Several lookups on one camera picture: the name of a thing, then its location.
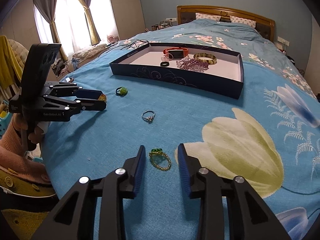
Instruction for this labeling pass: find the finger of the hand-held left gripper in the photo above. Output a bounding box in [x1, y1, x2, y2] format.
[44, 81, 106, 100]
[43, 96, 107, 118]

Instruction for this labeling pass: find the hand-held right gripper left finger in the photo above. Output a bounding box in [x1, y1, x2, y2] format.
[31, 145, 146, 240]

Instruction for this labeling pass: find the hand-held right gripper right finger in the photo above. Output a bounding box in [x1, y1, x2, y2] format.
[177, 143, 292, 240]

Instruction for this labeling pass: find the green bead ring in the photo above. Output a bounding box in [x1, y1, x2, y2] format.
[149, 148, 172, 172]

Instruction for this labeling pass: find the red smart watch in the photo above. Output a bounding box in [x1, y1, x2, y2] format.
[164, 47, 190, 60]

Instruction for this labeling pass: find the purple bead bracelet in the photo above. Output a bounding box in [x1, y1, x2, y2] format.
[179, 57, 209, 70]

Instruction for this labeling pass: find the dark blue shallow box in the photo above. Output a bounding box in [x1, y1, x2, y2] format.
[109, 42, 244, 100]

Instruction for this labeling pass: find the amber green bangle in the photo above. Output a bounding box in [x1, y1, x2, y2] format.
[193, 52, 217, 65]

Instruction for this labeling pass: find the person's left hand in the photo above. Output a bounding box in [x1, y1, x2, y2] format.
[12, 112, 50, 145]

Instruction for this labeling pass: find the dark printed cloth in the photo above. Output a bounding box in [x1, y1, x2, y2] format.
[51, 57, 69, 77]

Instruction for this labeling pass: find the beige padded jacket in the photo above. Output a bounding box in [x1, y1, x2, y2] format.
[6, 39, 29, 80]

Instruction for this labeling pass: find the yellow garment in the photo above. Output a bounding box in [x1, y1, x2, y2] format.
[0, 35, 22, 98]

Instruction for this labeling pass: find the crumpled light bedding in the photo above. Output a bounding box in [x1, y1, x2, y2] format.
[72, 43, 108, 60]

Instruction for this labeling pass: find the white sheer curtain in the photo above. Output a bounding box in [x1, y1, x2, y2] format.
[54, 0, 118, 53]

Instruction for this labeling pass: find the yellow grey curtain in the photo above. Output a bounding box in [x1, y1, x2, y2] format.
[69, 0, 102, 45]

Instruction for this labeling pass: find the bedside cosmetics cluster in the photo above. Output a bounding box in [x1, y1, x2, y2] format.
[151, 19, 173, 30]

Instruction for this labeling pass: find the olive button cardigan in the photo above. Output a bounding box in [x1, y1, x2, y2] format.
[0, 170, 60, 240]

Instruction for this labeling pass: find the blue floral duvet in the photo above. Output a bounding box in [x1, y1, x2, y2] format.
[110, 19, 314, 100]

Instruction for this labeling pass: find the dotted white pillow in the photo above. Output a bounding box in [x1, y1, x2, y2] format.
[229, 15, 257, 28]
[195, 12, 222, 22]

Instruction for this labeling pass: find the wooden headboard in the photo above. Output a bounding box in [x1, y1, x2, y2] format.
[177, 5, 275, 42]

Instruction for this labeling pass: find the silver ring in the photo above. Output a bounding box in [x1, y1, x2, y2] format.
[142, 110, 156, 123]

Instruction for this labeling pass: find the black cable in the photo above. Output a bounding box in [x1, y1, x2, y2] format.
[106, 39, 149, 53]

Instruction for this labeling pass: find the beige wall cabinet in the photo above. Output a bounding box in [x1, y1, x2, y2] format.
[100, 0, 147, 40]

